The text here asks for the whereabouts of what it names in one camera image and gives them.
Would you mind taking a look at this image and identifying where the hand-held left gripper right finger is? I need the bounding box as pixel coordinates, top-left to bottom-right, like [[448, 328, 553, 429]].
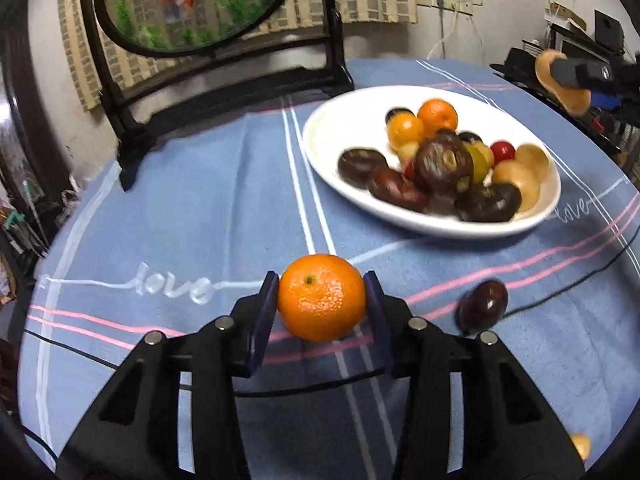
[[363, 270, 586, 480]]

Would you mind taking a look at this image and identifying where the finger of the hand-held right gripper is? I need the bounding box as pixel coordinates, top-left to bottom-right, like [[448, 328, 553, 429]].
[[551, 58, 621, 92]]

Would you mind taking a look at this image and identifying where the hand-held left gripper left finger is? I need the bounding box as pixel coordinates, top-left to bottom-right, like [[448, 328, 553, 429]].
[[56, 270, 281, 480]]

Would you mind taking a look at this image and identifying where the orange mandarin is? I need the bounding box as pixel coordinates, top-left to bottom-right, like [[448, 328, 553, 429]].
[[277, 254, 367, 343], [417, 98, 459, 138]]

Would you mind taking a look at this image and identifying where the beige pear with brown blotch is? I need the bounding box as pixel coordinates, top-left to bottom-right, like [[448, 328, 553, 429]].
[[515, 143, 551, 183]]

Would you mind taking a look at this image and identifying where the green-yellow mandarin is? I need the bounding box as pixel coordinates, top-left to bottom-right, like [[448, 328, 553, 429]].
[[467, 145, 496, 185]]

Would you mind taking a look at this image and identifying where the dark brown passion fruit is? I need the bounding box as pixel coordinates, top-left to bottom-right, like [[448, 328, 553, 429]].
[[337, 148, 390, 190], [454, 182, 523, 223]]

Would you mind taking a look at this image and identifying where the mottled brown passion fruit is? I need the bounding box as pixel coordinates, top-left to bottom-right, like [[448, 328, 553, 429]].
[[415, 134, 475, 195]]

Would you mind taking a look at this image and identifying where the small yellow-orange mandarin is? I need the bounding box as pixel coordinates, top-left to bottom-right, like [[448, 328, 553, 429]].
[[386, 112, 427, 150]]

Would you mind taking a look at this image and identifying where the white round plate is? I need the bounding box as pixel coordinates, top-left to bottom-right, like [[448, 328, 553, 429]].
[[302, 85, 562, 238]]

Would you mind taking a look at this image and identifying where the black hat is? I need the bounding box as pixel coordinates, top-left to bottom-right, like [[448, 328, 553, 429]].
[[490, 47, 543, 86]]

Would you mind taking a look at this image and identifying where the blue plaid tablecloth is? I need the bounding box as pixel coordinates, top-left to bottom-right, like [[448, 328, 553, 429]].
[[17, 57, 640, 480]]

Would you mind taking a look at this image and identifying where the goldfish screen on black stand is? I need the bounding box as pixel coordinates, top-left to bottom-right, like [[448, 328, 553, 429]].
[[77, 0, 355, 191]]

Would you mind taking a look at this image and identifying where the white wall cable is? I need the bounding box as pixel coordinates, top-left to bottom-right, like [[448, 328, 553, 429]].
[[426, 0, 486, 60]]

